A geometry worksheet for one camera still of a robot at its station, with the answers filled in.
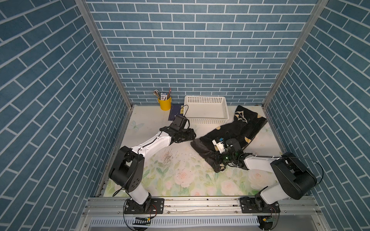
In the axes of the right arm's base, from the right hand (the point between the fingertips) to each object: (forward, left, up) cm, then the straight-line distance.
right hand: (210, 156), depth 89 cm
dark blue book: (+41, +30, -3) cm, 50 cm away
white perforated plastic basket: (+42, +3, -2) cm, 42 cm away
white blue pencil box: (+38, +36, +14) cm, 54 cm away
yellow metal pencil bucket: (+40, +37, +4) cm, 54 cm away
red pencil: (+46, +34, +11) cm, 58 cm away
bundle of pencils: (+41, +41, +14) cm, 60 cm away
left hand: (+8, +9, +10) cm, 16 cm away
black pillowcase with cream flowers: (+27, -26, -2) cm, 38 cm away
